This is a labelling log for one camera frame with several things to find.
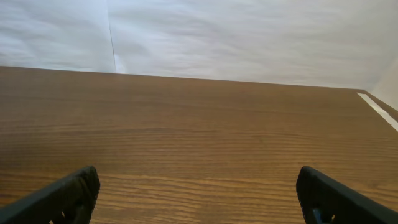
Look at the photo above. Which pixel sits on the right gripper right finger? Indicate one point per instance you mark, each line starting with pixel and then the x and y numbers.
pixel 335 199

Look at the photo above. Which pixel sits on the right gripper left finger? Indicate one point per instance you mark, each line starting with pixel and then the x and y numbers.
pixel 62 199

